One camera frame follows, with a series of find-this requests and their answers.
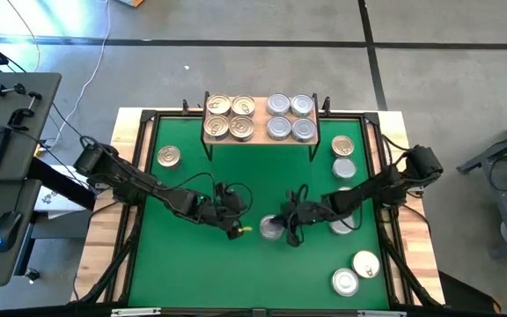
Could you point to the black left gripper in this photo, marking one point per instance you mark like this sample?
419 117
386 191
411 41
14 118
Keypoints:
222 211

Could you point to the white printed box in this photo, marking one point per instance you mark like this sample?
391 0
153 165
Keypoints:
60 200

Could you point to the Bumble Bee tuna can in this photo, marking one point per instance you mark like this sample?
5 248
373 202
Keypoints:
303 130
339 228
278 104
344 168
266 232
302 105
345 282
279 127

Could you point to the orange object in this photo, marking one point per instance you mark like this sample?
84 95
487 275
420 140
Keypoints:
134 2

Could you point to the silver edge bracket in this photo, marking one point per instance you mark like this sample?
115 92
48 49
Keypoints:
134 312
381 313

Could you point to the green table mat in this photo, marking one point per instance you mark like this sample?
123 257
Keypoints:
227 275

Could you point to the black desk support beam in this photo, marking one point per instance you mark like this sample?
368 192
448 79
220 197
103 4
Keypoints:
60 185

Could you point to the person's shoe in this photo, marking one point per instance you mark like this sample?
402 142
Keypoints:
506 231

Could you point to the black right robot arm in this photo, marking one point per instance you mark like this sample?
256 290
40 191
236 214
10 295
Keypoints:
376 188

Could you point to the small wooden shelf black frame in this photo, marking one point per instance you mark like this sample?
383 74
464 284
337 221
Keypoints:
260 136

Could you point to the black computer mouse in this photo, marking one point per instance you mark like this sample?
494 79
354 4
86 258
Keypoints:
6 229

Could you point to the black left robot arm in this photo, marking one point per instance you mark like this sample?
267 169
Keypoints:
156 191

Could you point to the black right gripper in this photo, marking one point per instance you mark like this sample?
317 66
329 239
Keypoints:
308 216

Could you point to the dark grey side desk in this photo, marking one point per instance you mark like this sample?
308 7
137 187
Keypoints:
29 145

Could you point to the black desk caster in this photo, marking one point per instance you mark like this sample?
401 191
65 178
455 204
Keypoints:
32 275

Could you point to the black metal table frame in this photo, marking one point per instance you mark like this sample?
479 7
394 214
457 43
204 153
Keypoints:
148 116

